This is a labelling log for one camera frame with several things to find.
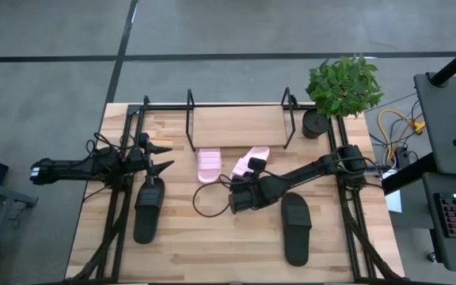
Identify grey desk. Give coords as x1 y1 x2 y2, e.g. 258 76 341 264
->
412 70 456 177

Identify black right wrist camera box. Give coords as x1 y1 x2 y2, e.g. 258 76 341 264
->
247 157 268 172

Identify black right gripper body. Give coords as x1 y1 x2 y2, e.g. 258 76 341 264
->
227 170 263 215

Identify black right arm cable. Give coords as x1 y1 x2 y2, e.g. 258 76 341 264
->
192 173 234 219

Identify black diagonal pole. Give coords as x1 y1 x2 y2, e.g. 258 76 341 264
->
428 36 456 87

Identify pink slide sandal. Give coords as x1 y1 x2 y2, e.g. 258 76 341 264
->
196 147 223 184
230 146 271 180

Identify black table frame rails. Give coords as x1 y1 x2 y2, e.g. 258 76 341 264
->
65 94 411 285

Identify dark desk with keyboard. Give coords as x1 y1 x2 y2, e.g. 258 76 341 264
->
421 172 456 275

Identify black slide sandal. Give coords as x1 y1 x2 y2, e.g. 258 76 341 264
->
280 192 313 268
133 177 166 245

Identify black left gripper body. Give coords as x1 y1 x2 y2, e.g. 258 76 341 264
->
127 132 156 189

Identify white paper sheet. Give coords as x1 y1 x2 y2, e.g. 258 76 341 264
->
384 189 404 214

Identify black power strip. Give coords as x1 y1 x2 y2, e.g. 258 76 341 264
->
393 146 411 169

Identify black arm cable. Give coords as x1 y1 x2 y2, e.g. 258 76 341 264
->
192 173 234 219
85 131 136 158

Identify green potted plant black pot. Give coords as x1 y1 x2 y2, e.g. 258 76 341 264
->
301 53 386 140

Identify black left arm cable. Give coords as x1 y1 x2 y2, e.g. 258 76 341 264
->
85 131 136 158

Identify yellow cable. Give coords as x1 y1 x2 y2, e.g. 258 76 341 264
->
377 108 427 159

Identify wooden shelf black metal frame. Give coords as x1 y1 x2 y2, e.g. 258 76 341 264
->
184 86 301 154

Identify black desk crossbeam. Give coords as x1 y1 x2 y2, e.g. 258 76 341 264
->
381 152 437 196

